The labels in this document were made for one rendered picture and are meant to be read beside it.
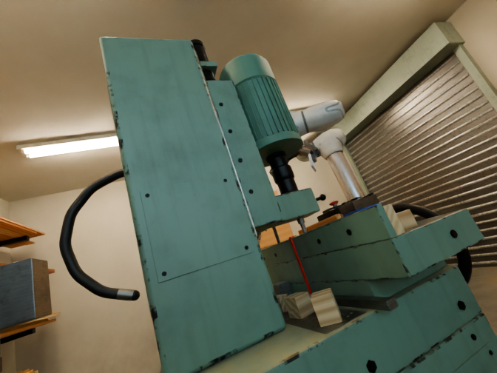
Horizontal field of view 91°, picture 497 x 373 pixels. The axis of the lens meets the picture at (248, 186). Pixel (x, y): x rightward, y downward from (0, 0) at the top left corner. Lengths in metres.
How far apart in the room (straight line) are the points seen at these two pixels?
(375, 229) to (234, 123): 0.42
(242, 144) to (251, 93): 0.17
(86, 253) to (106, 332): 1.06
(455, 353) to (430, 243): 0.20
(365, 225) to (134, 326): 3.72
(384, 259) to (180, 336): 0.35
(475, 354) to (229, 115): 0.68
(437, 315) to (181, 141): 0.58
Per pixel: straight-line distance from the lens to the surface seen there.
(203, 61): 0.85
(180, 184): 0.51
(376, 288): 0.52
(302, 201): 0.67
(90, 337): 4.10
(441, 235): 0.53
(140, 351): 4.03
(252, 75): 0.77
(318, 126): 1.10
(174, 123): 0.58
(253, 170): 0.60
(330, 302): 0.47
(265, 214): 0.57
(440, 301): 0.60
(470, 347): 0.64
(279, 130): 0.68
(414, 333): 0.54
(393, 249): 0.45
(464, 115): 3.75
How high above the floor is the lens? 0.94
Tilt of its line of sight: 16 degrees up
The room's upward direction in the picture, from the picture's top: 19 degrees counter-clockwise
